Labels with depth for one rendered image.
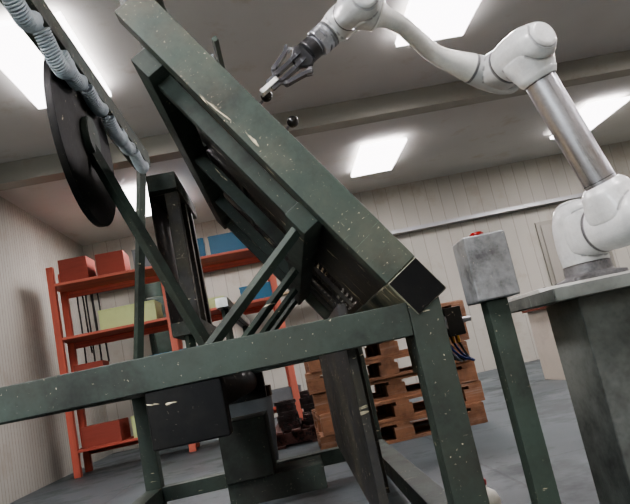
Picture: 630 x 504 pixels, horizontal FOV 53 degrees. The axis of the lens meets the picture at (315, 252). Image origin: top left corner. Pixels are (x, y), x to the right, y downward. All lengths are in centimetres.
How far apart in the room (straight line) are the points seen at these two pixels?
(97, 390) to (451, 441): 92
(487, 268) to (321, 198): 49
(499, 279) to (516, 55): 73
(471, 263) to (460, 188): 909
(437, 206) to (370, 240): 895
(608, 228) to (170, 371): 136
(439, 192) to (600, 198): 869
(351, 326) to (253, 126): 62
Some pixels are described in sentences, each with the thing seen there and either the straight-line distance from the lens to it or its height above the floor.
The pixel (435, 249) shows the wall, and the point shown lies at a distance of 1048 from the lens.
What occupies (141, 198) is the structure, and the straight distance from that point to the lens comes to 405.
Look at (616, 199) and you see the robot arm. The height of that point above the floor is 97.
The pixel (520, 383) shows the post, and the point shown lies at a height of 52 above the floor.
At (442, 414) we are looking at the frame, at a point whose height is 49.
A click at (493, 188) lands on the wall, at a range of 1100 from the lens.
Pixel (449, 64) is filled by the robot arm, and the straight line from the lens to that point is 221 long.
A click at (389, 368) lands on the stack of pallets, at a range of 480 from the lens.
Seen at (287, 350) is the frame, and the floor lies 73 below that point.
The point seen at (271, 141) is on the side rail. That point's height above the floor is 130.
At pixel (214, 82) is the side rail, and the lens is 185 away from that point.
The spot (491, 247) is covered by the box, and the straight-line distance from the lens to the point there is 177.
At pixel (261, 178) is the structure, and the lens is 188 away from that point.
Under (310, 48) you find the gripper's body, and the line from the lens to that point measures 205.
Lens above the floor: 68
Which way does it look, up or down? 10 degrees up
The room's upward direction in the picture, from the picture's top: 12 degrees counter-clockwise
